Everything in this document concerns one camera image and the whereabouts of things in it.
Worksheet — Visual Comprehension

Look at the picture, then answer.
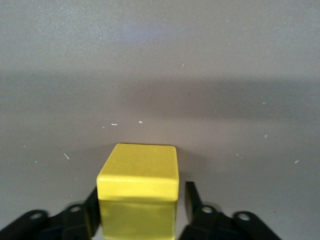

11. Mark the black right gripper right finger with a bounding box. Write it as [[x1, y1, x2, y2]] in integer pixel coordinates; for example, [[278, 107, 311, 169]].
[[178, 181, 284, 240]]

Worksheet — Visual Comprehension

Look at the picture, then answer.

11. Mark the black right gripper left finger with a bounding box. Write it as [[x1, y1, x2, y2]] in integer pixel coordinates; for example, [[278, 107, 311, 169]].
[[0, 186, 102, 240]]

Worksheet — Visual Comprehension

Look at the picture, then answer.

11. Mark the yellow cube block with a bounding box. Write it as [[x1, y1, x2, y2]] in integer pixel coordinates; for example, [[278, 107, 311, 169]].
[[96, 142, 180, 240]]

